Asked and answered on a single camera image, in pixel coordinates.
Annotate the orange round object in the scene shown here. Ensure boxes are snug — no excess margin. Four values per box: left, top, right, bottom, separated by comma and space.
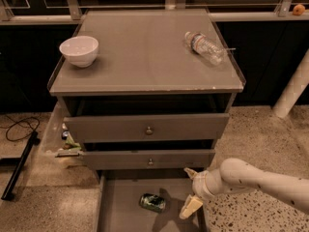
293, 4, 305, 15

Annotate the grey middle drawer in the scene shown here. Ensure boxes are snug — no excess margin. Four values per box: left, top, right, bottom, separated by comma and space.
81, 149, 215, 170

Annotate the metal railing frame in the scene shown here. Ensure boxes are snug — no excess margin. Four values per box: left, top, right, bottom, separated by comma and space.
0, 0, 302, 24

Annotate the black cable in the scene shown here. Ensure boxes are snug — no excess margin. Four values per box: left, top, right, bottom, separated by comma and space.
0, 113, 41, 143

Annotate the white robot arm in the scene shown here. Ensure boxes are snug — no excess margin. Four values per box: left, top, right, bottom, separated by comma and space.
180, 158, 309, 219

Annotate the black floor stand bar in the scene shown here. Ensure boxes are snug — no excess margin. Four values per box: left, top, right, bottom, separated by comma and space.
1, 130, 41, 201

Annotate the clear plastic water bottle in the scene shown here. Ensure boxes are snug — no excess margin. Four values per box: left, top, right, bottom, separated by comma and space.
184, 32, 225, 66

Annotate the clear plastic storage bin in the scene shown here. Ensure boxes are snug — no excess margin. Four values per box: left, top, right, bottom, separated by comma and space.
38, 104, 83, 168

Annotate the white ceramic bowl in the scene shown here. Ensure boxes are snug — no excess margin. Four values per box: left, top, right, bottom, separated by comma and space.
59, 36, 98, 68

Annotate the green soda can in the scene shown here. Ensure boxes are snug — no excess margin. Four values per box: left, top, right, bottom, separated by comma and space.
139, 193, 166, 214

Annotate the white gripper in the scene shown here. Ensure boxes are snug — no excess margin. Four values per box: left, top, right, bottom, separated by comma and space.
180, 167, 213, 219

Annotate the grey top drawer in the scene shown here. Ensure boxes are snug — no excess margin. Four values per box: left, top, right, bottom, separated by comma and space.
64, 113, 229, 143

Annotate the grey drawer cabinet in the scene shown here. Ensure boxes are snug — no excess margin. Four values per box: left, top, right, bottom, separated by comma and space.
49, 10, 245, 177

